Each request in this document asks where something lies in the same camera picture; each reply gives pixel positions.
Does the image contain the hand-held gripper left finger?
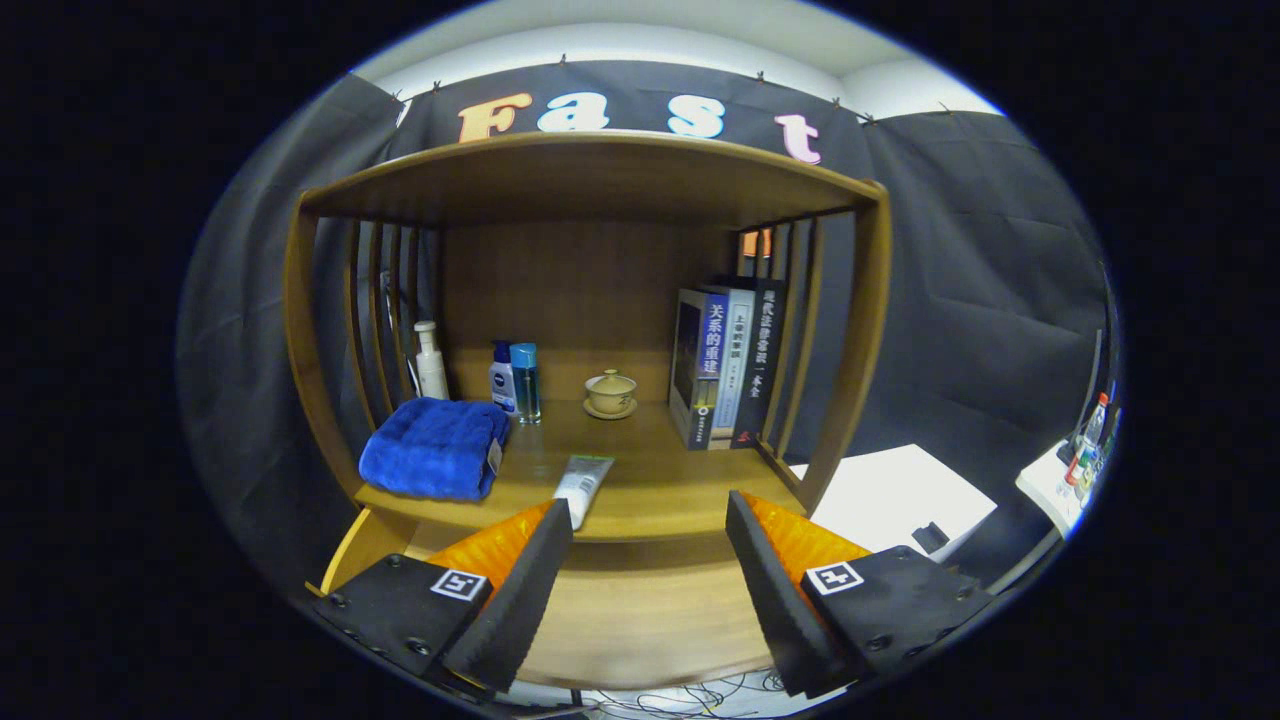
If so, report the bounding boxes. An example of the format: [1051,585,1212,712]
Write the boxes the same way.
[312,497,574,701]

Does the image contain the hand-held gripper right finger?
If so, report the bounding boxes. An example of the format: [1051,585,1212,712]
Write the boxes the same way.
[725,489,999,699]

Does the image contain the wooden drawer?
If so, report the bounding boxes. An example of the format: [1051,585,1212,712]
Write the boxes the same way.
[305,505,801,693]

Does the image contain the white green-ended tube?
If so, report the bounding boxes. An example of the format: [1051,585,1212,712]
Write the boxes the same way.
[553,455,615,530]

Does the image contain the wooden cabinet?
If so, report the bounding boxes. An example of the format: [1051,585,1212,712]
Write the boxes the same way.
[283,132,891,601]

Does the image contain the white box unit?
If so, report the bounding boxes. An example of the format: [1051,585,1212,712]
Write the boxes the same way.
[790,443,999,561]

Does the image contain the blue towel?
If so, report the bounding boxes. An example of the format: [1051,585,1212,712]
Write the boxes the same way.
[359,397,511,501]

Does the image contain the clear blue bottle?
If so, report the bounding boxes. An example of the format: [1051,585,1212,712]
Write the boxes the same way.
[510,343,542,424]

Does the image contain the white blue-capped lotion bottle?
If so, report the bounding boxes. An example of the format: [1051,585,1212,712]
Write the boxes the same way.
[488,341,518,416]

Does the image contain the beige lidded teacup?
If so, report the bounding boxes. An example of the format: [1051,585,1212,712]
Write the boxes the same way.
[584,369,638,420]

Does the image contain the white pump bottle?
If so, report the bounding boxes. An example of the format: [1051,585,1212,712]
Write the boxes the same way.
[413,320,451,401]

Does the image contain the pale grey spine book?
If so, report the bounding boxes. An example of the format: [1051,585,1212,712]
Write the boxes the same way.
[712,285,757,449]

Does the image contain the black spine book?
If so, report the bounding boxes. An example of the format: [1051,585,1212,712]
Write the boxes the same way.
[732,277,788,449]

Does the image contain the white shelf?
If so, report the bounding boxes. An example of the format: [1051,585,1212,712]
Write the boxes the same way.
[1016,438,1086,536]

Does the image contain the green-label clear bottle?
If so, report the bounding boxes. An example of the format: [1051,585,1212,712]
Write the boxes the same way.
[1082,405,1123,506]

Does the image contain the black backdrop cloth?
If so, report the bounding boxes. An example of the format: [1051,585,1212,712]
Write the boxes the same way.
[178,60,1111,601]

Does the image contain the thin floor cables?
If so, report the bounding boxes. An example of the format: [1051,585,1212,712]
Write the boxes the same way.
[590,672,801,719]

